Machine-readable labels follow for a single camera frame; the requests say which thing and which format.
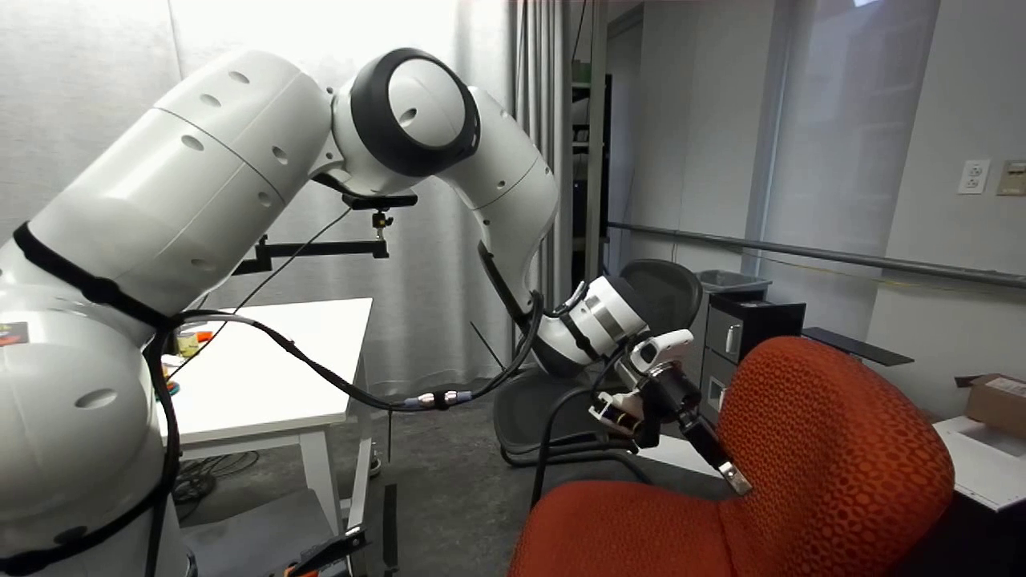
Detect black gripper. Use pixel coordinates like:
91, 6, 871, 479
635, 363, 755, 499

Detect orange fabric chair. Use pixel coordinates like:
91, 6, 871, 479
510, 333, 959, 577

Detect black mesh office chair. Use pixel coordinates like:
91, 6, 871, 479
490, 257, 705, 470

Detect black computer tower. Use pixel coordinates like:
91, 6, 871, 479
699, 298, 808, 427

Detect grey filing cabinet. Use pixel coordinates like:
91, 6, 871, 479
693, 268, 773, 323

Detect black flat armrest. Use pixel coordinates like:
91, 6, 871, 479
797, 323, 918, 369

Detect dark cabinet with white top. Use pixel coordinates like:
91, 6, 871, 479
927, 410, 1026, 577

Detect cardboard box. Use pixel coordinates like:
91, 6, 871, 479
963, 372, 1026, 444

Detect dark shelving unit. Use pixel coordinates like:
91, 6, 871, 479
565, 59, 615, 315

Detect black clamp with orange tip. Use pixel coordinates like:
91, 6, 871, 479
278, 526, 372, 577

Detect white table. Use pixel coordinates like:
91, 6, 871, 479
158, 294, 377, 540

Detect small colourful table item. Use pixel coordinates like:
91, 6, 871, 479
166, 328, 220, 364

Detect white curtain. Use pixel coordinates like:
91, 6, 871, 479
0, 0, 573, 402

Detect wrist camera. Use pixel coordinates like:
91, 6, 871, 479
626, 328, 699, 379

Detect grey wall rail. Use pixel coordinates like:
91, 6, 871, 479
606, 217, 1026, 288

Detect black upright post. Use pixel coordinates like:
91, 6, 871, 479
377, 480, 402, 577

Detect white light switch plate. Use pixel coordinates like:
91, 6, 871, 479
954, 157, 994, 197

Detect beige wall plate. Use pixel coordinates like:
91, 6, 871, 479
997, 157, 1026, 199

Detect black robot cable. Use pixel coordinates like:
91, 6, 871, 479
9, 221, 553, 577

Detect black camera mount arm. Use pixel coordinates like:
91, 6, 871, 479
232, 187, 423, 279

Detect black floor cables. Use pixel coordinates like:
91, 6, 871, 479
173, 450, 266, 507

